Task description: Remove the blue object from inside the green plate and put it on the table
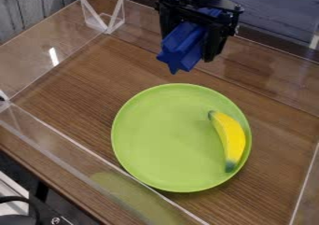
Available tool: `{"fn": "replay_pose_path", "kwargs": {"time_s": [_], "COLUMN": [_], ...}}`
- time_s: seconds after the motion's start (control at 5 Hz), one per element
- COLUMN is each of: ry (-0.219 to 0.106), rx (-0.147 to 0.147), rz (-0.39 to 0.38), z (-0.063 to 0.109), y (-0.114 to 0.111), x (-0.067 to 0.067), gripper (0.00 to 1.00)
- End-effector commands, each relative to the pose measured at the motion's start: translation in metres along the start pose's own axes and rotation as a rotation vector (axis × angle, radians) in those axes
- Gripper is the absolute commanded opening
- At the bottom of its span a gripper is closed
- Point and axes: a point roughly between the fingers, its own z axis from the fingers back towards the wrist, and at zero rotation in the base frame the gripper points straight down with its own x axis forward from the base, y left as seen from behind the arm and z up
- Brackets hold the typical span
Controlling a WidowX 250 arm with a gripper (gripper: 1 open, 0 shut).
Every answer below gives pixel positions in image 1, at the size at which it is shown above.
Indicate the blue star-shaped block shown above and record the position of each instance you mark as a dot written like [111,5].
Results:
[180,47]

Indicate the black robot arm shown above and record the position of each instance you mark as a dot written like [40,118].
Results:
[195,27]

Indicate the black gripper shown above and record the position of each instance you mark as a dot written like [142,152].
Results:
[219,13]

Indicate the clear acrylic corner bracket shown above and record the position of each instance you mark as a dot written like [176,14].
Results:
[106,23]

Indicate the yellow toy banana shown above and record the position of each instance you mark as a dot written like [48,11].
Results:
[232,138]

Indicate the green round plate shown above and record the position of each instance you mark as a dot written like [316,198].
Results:
[166,142]

